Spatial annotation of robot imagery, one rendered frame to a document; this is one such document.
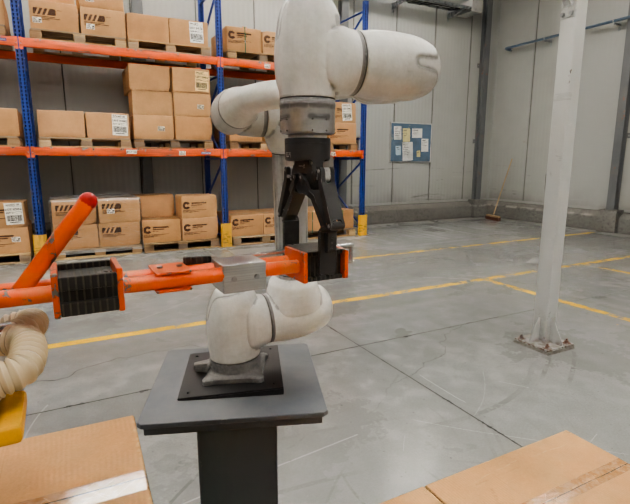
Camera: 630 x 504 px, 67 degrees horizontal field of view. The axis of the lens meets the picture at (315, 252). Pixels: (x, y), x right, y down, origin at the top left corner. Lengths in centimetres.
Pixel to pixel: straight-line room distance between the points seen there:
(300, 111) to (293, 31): 11
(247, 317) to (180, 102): 674
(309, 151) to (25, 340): 46
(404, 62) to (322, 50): 14
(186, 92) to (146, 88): 59
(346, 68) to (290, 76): 9
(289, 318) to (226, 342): 20
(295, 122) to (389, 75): 17
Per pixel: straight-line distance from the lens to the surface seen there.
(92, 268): 75
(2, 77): 917
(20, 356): 64
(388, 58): 81
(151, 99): 791
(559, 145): 393
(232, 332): 142
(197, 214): 803
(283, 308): 144
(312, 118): 76
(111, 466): 87
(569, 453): 175
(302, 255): 75
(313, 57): 76
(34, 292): 69
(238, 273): 73
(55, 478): 88
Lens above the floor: 141
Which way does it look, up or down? 11 degrees down
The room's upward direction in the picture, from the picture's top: straight up
